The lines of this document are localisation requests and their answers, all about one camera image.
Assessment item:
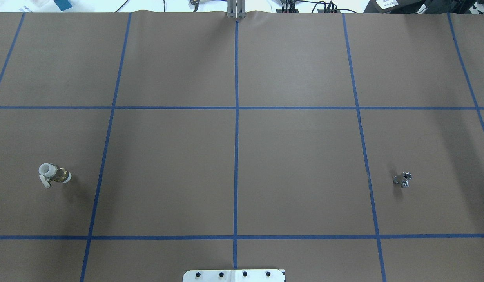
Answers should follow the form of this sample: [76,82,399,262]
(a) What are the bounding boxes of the chrome pipe fitting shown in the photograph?
[393,171,412,188]

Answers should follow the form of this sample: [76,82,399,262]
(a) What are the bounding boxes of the white brass PPR valve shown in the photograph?
[38,163,72,189]

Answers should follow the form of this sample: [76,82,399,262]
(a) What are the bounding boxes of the brown paper table mat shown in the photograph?
[0,11,484,282]

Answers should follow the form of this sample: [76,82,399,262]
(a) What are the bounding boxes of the teal box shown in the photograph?
[53,0,73,11]

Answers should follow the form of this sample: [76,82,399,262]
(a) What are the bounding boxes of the aluminium profile post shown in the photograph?
[226,0,247,20]

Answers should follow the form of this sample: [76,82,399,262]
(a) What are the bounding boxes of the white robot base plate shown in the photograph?
[182,269,286,282]

